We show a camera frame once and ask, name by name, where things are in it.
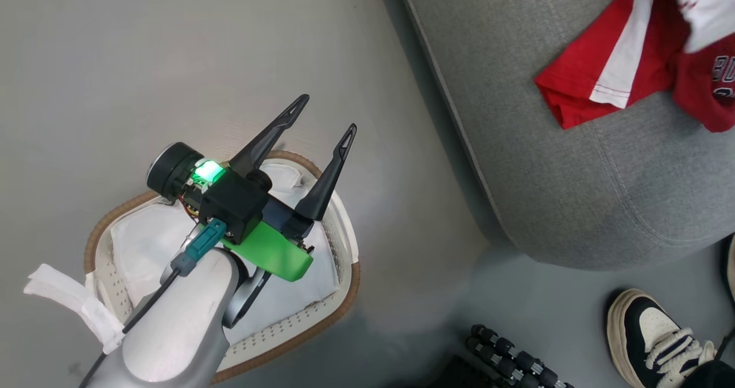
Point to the grey fabric sofa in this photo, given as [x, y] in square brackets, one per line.
[574, 175]

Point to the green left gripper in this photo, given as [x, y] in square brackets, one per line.
[275, 253]

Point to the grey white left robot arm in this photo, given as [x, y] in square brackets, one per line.
[178, 330]

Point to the black trouser leg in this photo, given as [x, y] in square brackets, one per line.
[712, 376]

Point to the black and white sneaker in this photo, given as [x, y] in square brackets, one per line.
[637, 325]

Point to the red jersey with white trim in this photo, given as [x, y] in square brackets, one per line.
[574, 72]

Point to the white laundry basket brown rim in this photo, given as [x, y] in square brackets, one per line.
[287, 326]

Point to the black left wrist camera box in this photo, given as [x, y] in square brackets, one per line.
[232, 201]

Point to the teal left camera connector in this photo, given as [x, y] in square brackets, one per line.
[201, 247]

